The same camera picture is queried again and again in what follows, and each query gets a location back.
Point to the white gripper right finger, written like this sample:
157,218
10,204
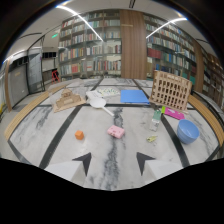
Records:
156,166

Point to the yellow clip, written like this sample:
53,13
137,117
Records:
152,138

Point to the blue plastic bowl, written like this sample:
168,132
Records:
187,131

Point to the orange cube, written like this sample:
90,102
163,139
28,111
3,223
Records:
79,135

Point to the clear plastic bottle green label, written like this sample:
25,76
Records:
155,119

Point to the patterned paper fan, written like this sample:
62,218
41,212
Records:
107,91

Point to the blue folder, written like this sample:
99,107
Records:
134,96

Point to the large bookshelf with books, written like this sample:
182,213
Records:
90,45

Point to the wooden lattice building model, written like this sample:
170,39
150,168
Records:
171,90

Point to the wooden wall panel column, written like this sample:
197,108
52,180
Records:
133,43

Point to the pink rectangular box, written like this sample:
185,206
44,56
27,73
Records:
115,131

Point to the red step stool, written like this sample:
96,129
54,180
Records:
55,76

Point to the wooden bench edge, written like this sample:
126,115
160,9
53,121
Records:
25,115

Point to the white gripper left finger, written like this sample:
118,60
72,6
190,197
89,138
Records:
68,169

